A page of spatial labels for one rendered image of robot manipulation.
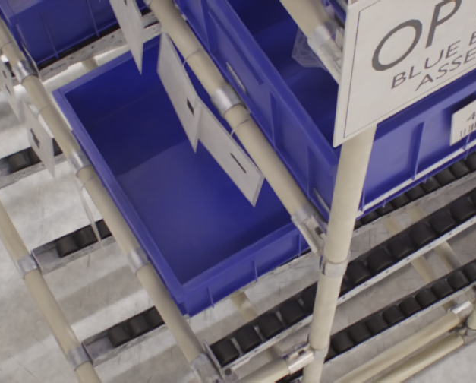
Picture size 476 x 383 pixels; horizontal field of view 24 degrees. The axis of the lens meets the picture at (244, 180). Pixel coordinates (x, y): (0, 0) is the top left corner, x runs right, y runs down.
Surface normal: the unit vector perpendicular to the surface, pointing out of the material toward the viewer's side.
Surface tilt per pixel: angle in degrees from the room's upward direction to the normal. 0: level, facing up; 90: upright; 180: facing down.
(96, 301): 0
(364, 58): 90
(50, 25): 90
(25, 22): 90
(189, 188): 3
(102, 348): 11
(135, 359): 0
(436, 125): 90
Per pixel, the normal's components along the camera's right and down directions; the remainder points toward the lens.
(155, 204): -0.04, -0.40
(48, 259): 0.16, -0.51
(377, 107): 0.52, 0.77
